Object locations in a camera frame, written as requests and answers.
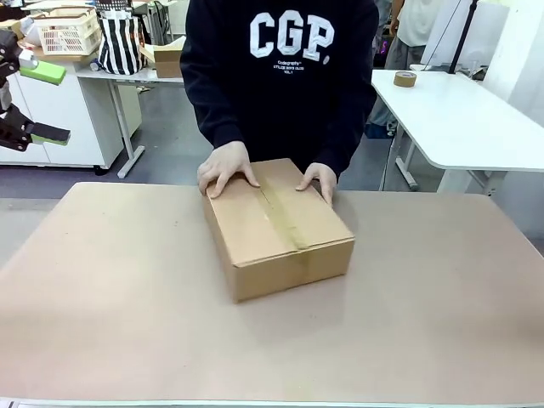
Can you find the left gripper black green finger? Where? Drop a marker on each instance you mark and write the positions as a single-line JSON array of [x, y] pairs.
[[42, 72], [47, 134]]

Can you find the brown cardboard shipping box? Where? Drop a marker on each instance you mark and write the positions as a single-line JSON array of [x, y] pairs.
[[272, 238]]

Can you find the person's right forearm dark sleeve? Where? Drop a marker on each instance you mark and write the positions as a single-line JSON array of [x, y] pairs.
[[208, 106]]

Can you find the person's left forearm dark sleeve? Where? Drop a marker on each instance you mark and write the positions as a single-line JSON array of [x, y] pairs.
[[353, 127]]

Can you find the small open cardboard box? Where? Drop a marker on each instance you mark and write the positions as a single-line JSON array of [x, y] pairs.
[[168, 61]]

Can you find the person's right hand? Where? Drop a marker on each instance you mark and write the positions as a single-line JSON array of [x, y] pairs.
[[227, 166]]

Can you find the person's left hand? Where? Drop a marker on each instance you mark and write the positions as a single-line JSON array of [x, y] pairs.
[[323, 178]]

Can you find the white cabinet wooden top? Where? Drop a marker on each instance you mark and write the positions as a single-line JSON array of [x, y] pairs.
[[85, 127]]

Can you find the white plastic basket crate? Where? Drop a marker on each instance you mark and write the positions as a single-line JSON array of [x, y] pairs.
[[68, 32]]

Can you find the small brown cardboard carton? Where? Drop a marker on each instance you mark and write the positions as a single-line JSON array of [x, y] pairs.
[[13, 27]]

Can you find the black white striped bag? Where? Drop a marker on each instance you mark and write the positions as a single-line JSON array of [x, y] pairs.
[[121, 47]]

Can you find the white table with grey legs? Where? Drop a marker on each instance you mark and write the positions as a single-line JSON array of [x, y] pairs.
[[127, 106]]

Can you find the person in dark CGP sweatshirt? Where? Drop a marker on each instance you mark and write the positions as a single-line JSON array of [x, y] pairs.
[[280, 93]]

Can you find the brown packing tape roll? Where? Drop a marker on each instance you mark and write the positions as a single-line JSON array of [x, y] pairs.
[[404, 79]]

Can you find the bystander in white shirt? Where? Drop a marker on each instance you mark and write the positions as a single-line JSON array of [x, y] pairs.
[[416, 25]]

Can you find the black stand pole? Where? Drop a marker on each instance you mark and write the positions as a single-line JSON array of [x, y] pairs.
[[463, 34]]

